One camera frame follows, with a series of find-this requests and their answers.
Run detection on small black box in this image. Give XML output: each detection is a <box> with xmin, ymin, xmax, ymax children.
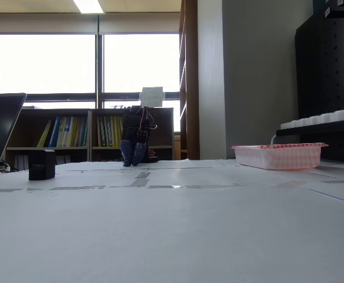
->
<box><xmin>28</xmin><ymin>149</ymin><xmax>57</xmax><ymax>181</ymax></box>

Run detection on white keyboard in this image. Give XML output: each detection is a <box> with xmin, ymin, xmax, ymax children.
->
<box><xmin>280</xmin><ymin>106</ymin><xmax>344</xmax><ymax>130</ymax></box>

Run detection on tall brown wooden shelf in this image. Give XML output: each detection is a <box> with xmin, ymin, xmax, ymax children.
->
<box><xmin>178</xmin><ymin>0</ymin><xmax>201</xmax><ymax>161</ymax></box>

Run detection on black monitor stand shelf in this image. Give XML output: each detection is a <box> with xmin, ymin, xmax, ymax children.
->
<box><xmin>275</xmin><ymin>119</ymin><xmax>344</xmax><ymax>137</ymax></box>

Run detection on black pegboard panel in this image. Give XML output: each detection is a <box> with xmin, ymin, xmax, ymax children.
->
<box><xmin>294</xmin><ymin>11</ymin><xmax>344</xmax><ymax>164</ymax></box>

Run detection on ceiling light panel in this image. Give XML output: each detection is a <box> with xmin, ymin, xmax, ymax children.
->
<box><xmin>73</xmin><ymin>0</ymin><xmax>104</xmax><ymax>14</ymax></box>

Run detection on white paper sign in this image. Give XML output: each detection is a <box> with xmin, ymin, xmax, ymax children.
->
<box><xmin>139</xmin><ymin>86</ymin><xmax>166</xmax><ymax>108</ymax></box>

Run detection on pink checkered tray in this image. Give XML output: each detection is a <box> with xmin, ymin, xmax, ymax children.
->
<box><xmin>230</xmin><ymin>142</ymin><xmax>329</xmax><ymax>171</ymax></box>

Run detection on row of blue yellow books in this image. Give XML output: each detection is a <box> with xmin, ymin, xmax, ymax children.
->
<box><xmin>48</xmin><ymin>116</ymin><xmax>89</xmax><ymax>148</ymax></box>

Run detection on beige roller blind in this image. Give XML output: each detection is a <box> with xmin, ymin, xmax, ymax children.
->
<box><xmin>0</xmin><ymin>14</ymin><xmax>99</xmax><ymax>35</ymax></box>
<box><xmin>98</xmin><ymin>13</ymin><xmax>181</xmax><ymax>34</ymax></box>

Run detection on leaning yellow book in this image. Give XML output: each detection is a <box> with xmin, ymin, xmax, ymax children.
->
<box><xmin>37</xmin><ymin>120</ymin><xmax>53</xmax><ymax>148</ymax></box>

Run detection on dark storage box with labels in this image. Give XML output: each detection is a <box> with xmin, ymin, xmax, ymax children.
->
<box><xmin>312</xmin><ymin>0</ymin><xmax>344</xmax><ymax>19</ymax></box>

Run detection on low wooden bookshelf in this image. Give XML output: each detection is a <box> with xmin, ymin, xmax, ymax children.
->
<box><xmin>5</xmin><ymin>107</ymin><xmax>175</xmax><ymax>172</ymax></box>

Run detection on red robot servo cable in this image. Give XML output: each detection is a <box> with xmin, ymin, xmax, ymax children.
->
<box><xmin>142</xmin><ymin>107</ymin><xmax>159</xmax><ymax>131</ymax></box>

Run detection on white binders row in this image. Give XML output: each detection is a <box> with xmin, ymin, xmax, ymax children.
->
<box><xmin>13</xmin><ymin>154</ymin><xmax>71</xmax><ymax>172</ymax></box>

